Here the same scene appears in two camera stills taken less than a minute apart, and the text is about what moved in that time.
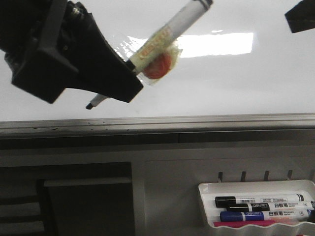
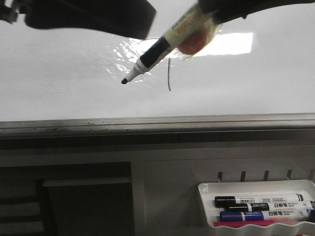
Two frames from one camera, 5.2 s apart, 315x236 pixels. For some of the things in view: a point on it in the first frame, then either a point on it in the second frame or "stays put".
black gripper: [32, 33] to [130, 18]
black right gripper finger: [301, 16] to [222, 10]
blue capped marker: [251, 216] stays put
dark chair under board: [82, 199] stays put
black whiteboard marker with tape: [151, 61] to [189, 38]
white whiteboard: [241, 73] stays put
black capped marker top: [225, 200] stays put
